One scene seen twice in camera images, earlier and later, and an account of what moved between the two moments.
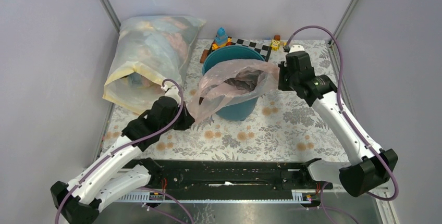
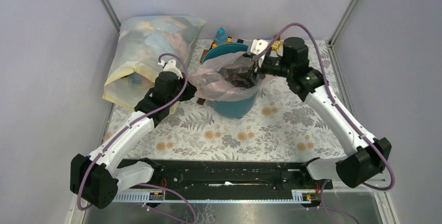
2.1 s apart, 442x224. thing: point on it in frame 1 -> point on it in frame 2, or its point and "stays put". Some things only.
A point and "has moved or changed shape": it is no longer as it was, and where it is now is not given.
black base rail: x=230 y=175 stays put
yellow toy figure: x=275 y=42 stays put
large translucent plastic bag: x=151 y=49 stays put
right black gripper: x=282 y=86 -> x=257 y=70
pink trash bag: x=232 y=81 has moved or changed shape
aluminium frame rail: x=158 y=198 stays put
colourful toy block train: x=221 y=40 stays put
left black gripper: x=187 y=119 -> x=190 y=91
